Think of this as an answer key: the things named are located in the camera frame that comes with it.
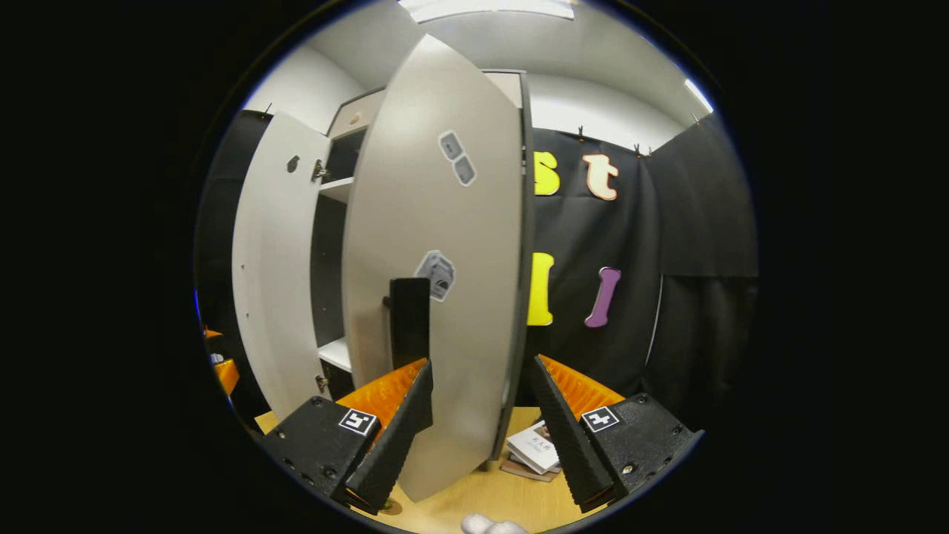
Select brown book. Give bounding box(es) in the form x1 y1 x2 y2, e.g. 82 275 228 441
500 458 558 483

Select white book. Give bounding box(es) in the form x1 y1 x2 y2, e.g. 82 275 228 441
506 421 562 475

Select grey cabinet door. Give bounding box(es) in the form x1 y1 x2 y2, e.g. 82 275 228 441
341 33 535 504
231 111 332 420

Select large ceiling light panel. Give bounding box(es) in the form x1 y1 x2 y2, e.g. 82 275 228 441
398 0 577 23

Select narrow ceiling light panel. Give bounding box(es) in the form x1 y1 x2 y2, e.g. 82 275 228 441
684 78 714 113

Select grey white cabinet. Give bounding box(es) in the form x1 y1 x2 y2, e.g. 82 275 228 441
310 69 529 401

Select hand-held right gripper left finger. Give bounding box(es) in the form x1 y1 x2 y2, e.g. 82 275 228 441
256 358 434 514

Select black door handle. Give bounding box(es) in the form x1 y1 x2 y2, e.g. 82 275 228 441
383 278 431 369

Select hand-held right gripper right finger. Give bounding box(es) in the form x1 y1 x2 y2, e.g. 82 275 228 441
530 355 705 514

